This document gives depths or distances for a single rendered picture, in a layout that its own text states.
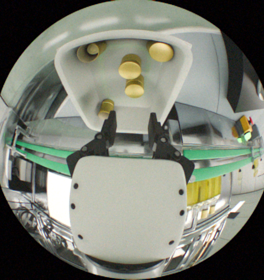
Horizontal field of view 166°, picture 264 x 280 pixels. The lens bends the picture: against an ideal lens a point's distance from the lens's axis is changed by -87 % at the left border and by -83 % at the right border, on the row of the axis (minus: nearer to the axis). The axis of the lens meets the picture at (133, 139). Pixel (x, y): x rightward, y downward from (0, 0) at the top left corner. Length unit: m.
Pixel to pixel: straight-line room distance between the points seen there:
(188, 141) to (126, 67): 0.19
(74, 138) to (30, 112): 0.59
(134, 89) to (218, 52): 0.22
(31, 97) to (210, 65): 0.95
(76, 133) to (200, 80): 0.40
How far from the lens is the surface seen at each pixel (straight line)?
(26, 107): 0.84
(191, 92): 0.29
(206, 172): 0.28
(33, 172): 0.89
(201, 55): 0.24
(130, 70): 0.16
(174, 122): 0.24
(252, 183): 6.43
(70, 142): 0.36
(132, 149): 0.29
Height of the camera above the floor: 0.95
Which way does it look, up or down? 23 degrees down
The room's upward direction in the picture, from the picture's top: 177 degrees counter-clockwise
